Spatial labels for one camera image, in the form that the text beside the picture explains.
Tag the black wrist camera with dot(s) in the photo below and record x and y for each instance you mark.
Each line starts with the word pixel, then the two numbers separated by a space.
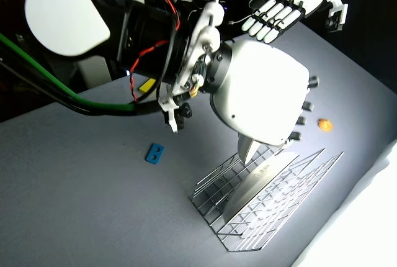
pixel 186 111
pixel 330 23

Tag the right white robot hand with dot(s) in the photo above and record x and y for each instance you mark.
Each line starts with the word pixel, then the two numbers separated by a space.
pixel 263 93

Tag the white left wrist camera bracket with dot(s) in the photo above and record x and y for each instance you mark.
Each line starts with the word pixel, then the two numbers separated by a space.
pixel 342 12

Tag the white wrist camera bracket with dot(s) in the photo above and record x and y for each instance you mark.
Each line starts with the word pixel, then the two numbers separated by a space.
pixel 211 35
pixel 342 12

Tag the small orange toy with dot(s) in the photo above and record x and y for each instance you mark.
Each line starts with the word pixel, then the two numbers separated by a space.
pixel 325 125

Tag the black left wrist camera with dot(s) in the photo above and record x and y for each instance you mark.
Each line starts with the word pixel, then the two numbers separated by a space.
pixel 330 23

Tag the blue block with two holes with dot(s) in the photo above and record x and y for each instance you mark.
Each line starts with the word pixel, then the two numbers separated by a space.
pixel 155 154

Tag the yellow rectangular block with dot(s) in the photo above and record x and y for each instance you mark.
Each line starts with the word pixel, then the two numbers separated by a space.
pixel 147 86

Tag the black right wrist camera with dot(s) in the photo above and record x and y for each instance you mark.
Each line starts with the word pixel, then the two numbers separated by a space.
pixel 186 111

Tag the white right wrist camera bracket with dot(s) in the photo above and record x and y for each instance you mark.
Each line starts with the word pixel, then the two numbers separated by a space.
pixel 211 35

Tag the white plate with barcode sticker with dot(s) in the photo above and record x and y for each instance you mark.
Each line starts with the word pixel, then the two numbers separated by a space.
pixel 260 186

